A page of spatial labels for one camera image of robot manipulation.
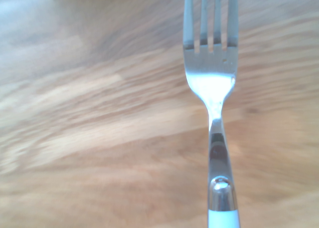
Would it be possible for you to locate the white-handled metal fork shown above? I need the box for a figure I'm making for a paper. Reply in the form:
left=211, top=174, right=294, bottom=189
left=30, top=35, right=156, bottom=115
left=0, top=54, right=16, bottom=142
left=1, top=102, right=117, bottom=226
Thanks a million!
left=182, top=0, right=241, bottom=228

